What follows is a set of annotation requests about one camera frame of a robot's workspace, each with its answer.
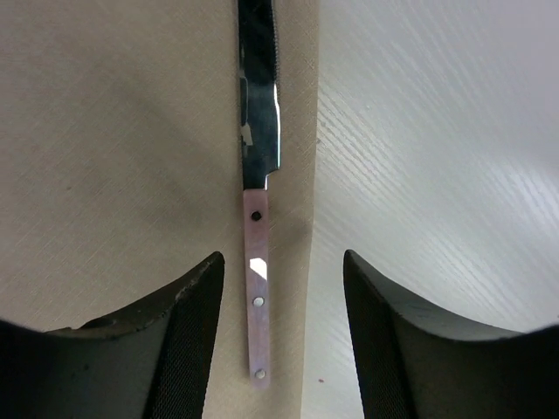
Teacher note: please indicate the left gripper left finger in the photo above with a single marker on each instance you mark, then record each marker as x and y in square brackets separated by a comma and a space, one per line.
[150, 359]

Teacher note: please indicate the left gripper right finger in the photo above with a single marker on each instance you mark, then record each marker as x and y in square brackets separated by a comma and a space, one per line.
[415, 359]

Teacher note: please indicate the beige cloth napkin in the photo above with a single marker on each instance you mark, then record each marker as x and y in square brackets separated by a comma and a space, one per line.
[120, 171]

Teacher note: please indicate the pink handled table knife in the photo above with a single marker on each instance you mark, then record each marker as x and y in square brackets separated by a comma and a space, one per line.
[259, 134]

